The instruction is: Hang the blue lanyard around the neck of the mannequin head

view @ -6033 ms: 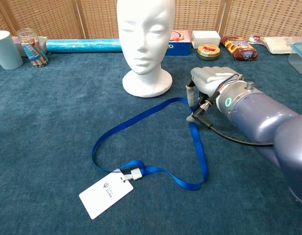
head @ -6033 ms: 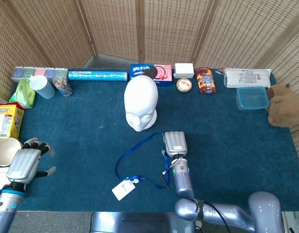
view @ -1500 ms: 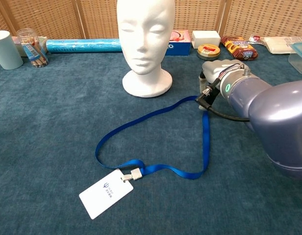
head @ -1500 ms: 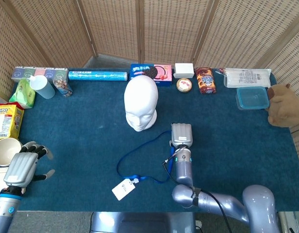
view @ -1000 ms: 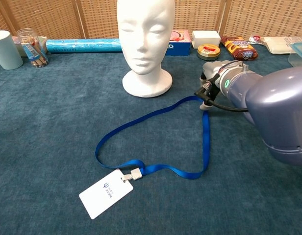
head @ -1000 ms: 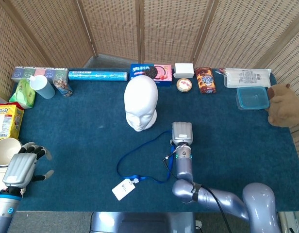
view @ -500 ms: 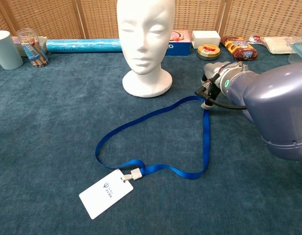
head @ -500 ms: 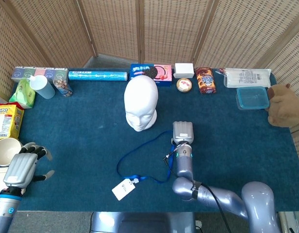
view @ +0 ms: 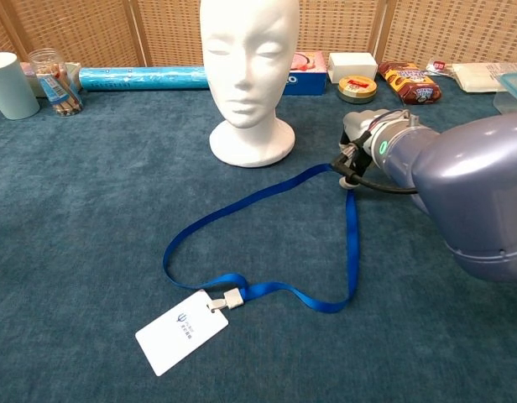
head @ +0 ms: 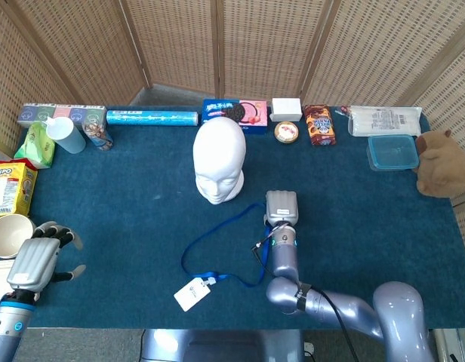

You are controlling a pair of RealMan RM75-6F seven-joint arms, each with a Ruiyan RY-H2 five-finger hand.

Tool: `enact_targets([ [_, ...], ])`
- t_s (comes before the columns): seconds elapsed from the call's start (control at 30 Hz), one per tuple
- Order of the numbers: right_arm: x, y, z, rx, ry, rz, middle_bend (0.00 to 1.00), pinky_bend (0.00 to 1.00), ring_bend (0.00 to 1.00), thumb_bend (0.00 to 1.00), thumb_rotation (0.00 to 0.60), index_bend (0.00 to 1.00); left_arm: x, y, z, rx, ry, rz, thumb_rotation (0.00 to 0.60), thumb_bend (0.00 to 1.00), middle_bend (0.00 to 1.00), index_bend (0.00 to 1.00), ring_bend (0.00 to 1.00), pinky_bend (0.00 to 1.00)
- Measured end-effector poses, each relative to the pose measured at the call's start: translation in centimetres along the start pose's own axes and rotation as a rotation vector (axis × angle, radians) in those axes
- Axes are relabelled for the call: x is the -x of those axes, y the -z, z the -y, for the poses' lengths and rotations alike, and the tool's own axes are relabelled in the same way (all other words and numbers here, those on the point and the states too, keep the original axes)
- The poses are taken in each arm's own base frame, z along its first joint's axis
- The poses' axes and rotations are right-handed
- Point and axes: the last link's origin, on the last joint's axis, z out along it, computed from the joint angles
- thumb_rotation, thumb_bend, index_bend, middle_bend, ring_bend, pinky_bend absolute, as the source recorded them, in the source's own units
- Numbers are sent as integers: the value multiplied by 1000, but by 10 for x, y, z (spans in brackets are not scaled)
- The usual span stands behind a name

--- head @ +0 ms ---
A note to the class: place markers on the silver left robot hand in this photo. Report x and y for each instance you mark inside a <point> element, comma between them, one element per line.
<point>32,264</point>

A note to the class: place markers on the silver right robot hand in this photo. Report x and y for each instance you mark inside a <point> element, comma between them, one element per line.
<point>281,207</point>

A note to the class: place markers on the white ID badge card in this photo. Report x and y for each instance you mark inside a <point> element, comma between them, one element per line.
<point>189,296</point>

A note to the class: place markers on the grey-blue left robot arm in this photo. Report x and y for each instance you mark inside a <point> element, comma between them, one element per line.
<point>6,328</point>

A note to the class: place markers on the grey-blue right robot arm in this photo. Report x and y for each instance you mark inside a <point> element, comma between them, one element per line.
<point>285,260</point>

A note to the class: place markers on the cream bowl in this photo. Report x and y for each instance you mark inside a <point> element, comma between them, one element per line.
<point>10,235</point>

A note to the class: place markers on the round tin with yellow lid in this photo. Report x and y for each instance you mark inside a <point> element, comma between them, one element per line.
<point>286,132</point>

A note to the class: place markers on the yellow Lipo biscuit box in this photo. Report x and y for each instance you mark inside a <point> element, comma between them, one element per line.
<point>10,188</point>

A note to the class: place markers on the white foam mannequin head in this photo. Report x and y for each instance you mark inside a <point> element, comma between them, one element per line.
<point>219,151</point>

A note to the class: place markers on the brown chocolate biscuit packet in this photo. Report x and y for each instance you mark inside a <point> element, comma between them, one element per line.
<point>320,126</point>

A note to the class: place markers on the small white box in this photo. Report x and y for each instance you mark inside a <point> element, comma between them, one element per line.
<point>287,107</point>

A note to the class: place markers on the blue pink Oreo box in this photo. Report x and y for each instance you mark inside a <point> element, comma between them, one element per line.
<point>251,111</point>

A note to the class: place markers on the teal velvet tablecloth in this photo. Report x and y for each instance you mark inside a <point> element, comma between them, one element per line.
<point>123,211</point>

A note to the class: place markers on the small red white sachet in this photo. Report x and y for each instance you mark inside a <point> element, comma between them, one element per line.
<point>345,110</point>

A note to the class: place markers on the green tissue packet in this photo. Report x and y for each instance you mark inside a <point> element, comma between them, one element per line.
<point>34,145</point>

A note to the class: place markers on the clear container with blue lid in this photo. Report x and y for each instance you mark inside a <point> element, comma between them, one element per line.
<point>393,152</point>

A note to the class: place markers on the pale mint paper cup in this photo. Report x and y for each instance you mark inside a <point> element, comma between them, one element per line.
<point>68,135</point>

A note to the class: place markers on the clear bag of white items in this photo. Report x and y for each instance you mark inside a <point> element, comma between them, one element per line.
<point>383,120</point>

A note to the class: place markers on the clear jar of biscuit sticks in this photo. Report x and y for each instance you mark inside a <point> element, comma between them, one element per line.
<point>98,135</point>

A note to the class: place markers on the grey robot torso base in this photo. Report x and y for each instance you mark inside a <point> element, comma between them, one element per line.
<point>217,347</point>

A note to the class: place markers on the blue cling film roll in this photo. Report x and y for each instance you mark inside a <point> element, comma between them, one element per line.
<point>153,117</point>

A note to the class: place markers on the brown plush toy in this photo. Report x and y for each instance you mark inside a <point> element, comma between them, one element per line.
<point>440,169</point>

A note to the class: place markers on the wicker folding screen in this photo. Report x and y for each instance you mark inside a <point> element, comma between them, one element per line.
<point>179,37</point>

